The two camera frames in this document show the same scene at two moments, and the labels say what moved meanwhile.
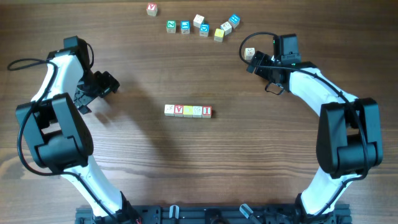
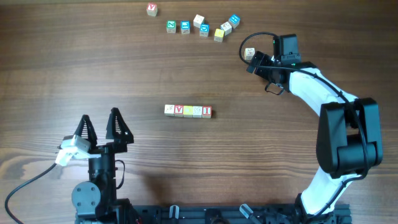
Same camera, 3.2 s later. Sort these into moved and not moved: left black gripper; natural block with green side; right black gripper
Moved: left black gripper
Not moved: natural block with green side; right black gripper
